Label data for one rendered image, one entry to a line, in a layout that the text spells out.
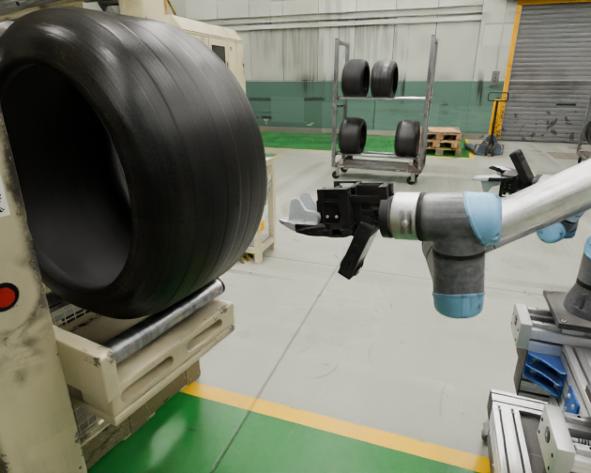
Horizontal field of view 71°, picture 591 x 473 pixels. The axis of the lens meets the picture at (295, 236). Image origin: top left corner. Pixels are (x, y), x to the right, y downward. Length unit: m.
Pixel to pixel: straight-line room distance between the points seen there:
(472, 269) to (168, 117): 0.51
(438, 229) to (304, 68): 11.83
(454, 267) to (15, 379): 0.71
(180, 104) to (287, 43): 11.91
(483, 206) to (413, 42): 11.27
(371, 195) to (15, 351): 0.62
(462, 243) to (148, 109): 0.50
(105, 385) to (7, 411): 0.15
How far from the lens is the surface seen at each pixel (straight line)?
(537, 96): 11.92
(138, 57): 0.73
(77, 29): 0.79
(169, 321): 0.91
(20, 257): 0.78
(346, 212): 0.66
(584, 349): 1.53
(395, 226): 0.64
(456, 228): 0.62
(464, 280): 0.66
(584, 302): 1.50
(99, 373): 0.79
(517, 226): 0.78
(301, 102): 12.34
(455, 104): 11.71
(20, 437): 0.90
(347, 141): 6.19
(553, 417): 1.15
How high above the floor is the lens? 1.37
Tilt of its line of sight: 20 degrees down
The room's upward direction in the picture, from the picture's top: straight up
